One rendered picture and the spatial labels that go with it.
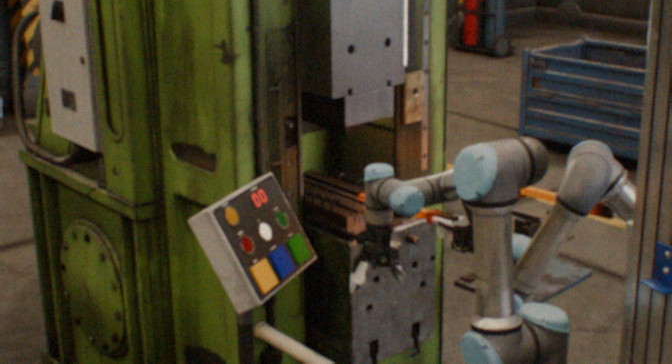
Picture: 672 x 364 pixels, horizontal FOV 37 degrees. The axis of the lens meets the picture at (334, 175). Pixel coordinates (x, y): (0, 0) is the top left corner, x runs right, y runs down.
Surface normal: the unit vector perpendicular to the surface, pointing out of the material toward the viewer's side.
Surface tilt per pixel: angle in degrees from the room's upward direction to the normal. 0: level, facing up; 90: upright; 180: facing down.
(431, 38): 90
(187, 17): 89
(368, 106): 90
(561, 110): 90
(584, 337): 0
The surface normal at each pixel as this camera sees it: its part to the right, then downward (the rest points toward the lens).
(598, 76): -0.72, 0.22
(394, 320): 0.65, 0.23
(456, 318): -0.01, -0.95
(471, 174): -0.86, 0.04
